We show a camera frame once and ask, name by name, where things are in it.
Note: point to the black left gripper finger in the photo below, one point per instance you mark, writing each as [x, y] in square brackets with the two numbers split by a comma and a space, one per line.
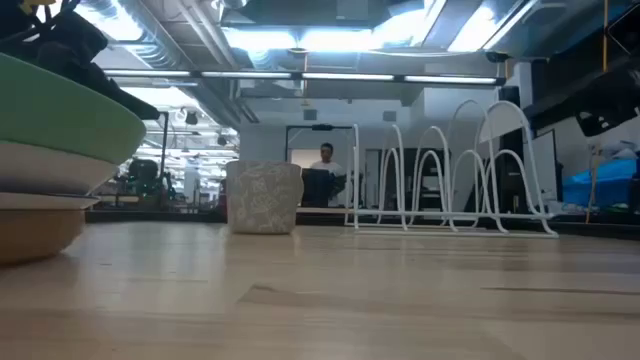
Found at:
[120, 95]

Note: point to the green plate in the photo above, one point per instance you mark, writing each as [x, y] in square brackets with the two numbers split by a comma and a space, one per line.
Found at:
[60, 115]

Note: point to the grey ceramic plate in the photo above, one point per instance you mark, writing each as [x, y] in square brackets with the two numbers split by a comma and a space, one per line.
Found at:
[45, 170]

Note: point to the blue spiral patterned plate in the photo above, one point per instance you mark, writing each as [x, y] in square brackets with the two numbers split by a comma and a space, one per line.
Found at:
[45, 201]

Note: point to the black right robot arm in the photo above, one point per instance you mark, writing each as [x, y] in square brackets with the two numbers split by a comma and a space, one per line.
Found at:
[615, 95]

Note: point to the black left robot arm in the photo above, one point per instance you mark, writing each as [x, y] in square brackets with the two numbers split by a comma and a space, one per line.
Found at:
[10, 20]

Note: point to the white ceiling light tube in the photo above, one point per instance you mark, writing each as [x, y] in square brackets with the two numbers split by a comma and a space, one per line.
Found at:
[147, 73]
[450, 79]
[245, 75]
[347, 76]

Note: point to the black hanging spotlight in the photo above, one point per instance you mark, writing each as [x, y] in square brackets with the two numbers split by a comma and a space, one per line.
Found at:
[222, 140]
[191, 118]

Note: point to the dark equipment with green lights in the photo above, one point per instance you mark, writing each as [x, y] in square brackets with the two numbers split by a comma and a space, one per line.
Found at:
[142, 172]

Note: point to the grey floral patterned cup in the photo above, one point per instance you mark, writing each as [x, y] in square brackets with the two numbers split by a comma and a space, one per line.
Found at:
[262, 200]

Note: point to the bright ceiling light panel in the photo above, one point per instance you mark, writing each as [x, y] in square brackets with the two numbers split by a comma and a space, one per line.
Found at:
[300, 40]

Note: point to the person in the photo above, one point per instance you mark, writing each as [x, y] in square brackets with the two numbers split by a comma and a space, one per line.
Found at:
[327, 150]

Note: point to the black computer monitor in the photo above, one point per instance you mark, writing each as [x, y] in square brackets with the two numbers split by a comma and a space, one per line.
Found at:
[315, 187]

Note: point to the dark shelf furniture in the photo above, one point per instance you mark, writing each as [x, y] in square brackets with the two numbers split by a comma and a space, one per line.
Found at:
[434, 185]

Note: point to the long ceiling light strip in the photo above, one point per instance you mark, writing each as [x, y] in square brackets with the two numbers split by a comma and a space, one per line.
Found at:
[480, 27]

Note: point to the black pillar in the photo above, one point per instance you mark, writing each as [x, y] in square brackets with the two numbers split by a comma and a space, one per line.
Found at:
[510, 180]

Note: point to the blue tarp cover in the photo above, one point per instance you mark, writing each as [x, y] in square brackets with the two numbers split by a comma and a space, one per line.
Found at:
[605, 185]

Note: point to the white plastic bag pile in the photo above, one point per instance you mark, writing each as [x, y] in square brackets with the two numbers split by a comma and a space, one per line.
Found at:
[620, 150]

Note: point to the black metal frame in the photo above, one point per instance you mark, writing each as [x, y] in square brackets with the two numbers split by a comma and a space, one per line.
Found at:
[163, 145]
[287, 145]

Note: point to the black table frame rail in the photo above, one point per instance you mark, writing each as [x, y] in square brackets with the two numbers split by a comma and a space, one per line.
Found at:
[150, 216]

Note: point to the grey square wall vent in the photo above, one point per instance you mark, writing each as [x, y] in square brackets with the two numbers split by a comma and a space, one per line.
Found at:
[310, 115]
[389, 116]

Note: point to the black ceiling camera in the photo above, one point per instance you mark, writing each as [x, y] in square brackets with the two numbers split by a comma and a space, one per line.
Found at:
[497, 57]

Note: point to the white board black frame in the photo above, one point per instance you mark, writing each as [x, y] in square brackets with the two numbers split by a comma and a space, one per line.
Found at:
[545, 165]

